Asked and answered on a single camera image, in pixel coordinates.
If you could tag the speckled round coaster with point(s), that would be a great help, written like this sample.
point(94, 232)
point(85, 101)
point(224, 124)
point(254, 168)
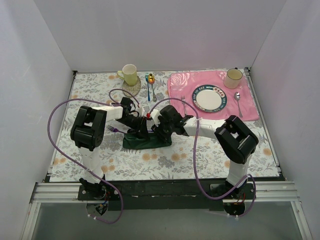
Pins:
point(134, 89)

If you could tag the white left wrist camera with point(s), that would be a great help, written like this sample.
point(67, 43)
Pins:
point(143, 110)

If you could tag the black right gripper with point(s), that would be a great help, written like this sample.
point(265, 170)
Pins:
point(160, 128)

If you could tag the cream enamel mug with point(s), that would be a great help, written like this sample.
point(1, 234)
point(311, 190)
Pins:
point(233, 78)

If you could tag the silver fork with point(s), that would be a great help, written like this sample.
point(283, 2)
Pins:
point(184, 105)

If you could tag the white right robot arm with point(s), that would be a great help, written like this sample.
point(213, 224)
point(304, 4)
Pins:
point(236, 139)

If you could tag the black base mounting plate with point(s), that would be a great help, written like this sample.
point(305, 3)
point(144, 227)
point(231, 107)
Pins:
point(165, 194)

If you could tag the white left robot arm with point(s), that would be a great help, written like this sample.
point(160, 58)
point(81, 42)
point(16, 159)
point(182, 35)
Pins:
point(88, 133)

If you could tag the white plate blue rim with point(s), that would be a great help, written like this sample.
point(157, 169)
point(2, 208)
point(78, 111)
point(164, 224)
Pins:
point(209, 98)

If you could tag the silver spoon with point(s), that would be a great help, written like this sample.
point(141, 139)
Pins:
point(237, 98)

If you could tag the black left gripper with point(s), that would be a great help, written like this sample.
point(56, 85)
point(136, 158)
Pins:
point(141, 124)

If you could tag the gold rainbow spoon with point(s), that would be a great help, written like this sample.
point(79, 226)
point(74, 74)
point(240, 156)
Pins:
point(151, 81)

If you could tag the aluminium frame rail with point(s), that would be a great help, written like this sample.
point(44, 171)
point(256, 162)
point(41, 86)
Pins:
point(266, 191)

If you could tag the blue handled spoon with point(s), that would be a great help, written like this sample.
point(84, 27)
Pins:
point(148, 86)

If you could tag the dark green cloth napkin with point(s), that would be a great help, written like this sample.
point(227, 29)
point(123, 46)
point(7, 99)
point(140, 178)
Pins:
point(132, 142)

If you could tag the yellow-green mug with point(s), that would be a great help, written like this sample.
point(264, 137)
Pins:
point(128, 74)

